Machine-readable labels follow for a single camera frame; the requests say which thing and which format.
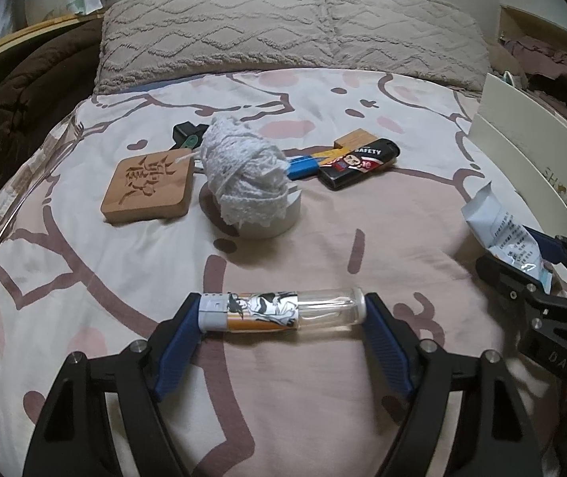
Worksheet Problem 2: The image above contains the white cardboard box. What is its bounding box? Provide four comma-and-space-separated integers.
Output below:
467, 72, 567, 239

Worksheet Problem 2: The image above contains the carved wooden block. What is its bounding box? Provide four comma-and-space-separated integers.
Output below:
101, 151, 197, 224

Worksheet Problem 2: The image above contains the silver blue foil packet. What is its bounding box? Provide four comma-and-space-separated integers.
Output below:
461, 183, 555, 294

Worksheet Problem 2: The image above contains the pink white printed blanket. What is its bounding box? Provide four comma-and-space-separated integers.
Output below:
0, 67, 567, 477

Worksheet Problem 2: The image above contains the pile of clothes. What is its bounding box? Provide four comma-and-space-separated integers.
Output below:
504, 35, 567, 130

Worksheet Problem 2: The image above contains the small plain wooden block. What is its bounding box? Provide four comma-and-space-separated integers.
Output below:
333, 129, 378, 152

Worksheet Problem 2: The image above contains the black printed lighter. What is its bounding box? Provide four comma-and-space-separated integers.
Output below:
317, 138, 401, 192

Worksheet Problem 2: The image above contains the white wardrobe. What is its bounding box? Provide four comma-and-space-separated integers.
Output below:
499, 2, 567, 155

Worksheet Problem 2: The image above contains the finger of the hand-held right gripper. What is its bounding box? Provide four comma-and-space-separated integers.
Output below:
476, 253, 567, 346
526, 229, 567, 271

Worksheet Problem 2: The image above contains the white lace ribbon ball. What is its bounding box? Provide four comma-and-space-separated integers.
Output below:
199, 115, 296, 232

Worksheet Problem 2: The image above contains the black charger plug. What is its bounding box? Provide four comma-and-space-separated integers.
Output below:
171, 120, 209, 152

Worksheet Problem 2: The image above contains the brown comforter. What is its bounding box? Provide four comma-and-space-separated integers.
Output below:
0, 17, 110, 184

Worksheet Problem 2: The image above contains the blue lighter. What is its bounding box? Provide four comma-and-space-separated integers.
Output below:
286, 146, 348, 180

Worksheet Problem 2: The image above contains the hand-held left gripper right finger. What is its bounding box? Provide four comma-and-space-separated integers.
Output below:
363, 292, 545, 477

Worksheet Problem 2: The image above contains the clear printed lighter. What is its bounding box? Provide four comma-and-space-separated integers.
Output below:
198, 285, 368, 333

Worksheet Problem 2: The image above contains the beige textured pillow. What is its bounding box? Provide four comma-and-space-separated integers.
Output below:
93, 0, 336, 96
313, 0, 493, 94

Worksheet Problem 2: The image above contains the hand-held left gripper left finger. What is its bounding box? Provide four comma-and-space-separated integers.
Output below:
22, 293, 205, 477

